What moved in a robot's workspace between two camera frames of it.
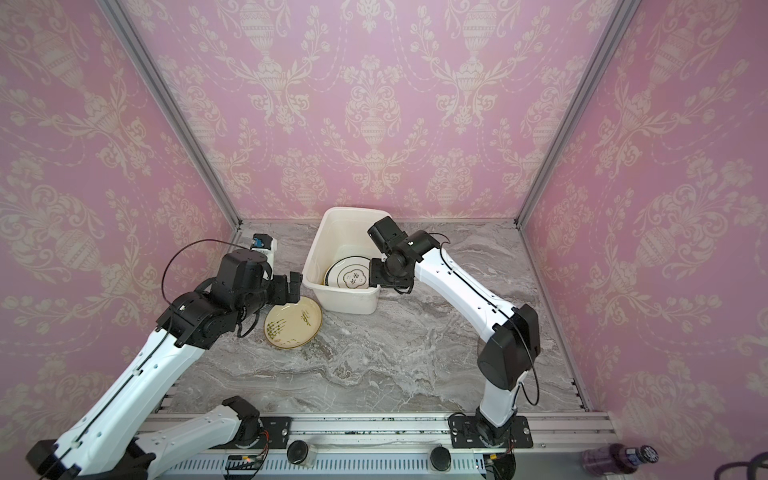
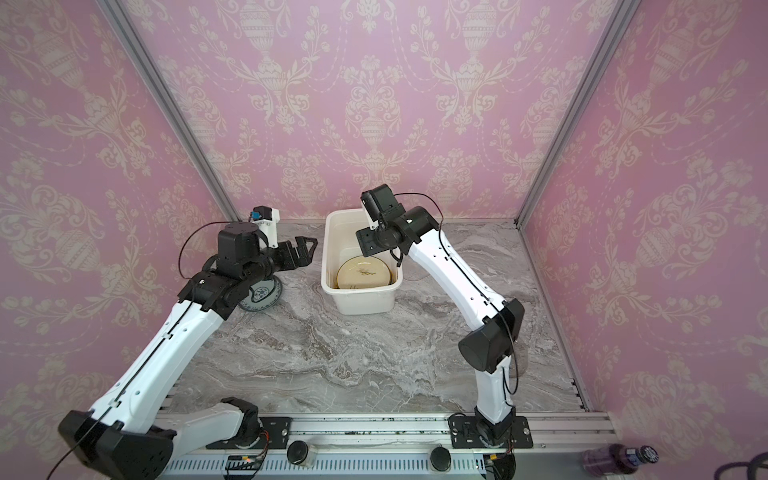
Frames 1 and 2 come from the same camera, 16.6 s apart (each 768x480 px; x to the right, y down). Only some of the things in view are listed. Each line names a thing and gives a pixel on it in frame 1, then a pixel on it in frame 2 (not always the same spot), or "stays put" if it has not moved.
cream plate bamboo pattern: [293, 324] → [362, 272]
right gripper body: [387, 278] → [372, 241]
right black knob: [440, 458] stays put
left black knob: [297, 452] stays put
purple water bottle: [616, 459] stays put
